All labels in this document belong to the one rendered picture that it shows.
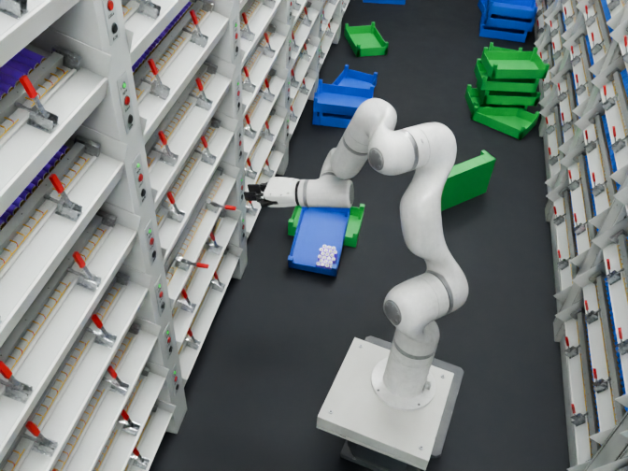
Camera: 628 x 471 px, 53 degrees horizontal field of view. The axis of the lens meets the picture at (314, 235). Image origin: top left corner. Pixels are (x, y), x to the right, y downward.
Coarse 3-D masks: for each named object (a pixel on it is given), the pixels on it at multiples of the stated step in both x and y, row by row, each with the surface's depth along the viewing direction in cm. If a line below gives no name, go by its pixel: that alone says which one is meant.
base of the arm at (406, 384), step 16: (400, 352) 171; (384, 368) 189; (400, 368) 175; (416, 368) 173; (384, 384) 184; (400, 384) 178; (416, 384) 178; (432, 384) 186; (384, 400) 180; (400, 400) 181; (416, 400) 181
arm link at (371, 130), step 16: (368, 112) 156; (384, 112) 152; (352, 128) 162; (368, 128) 155; (384, 128) 146; (352, 144) 165; (368, 144) 149; (384, 144) 143; (400, 144) 143; (416, 144) 145; (368, 160) 148; (384, 160) 143; (400, 160) 143; (416, 160) 146
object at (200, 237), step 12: (228, 168) 218; (228, 180) 218; (228, 192) 215; (204, 216) 204; (216, 216) 206; (204, 228) 201; (192, 240) 196; (204, 240) 197; (192, 252) 193; (168, 276) 184; (180, 276) 186; (168, 288) 182; (180, 288) 183
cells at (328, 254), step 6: (324, 246) 259; (330, 246) 259; (324, 252) 258; (330, 252) 258; (336, 252) 257; (318, 258) 257; (324, 258) 256; (330, 258) 256; (336, 258) 262; (318, 264) 255; (324, 264) 255; (330, 264) 255
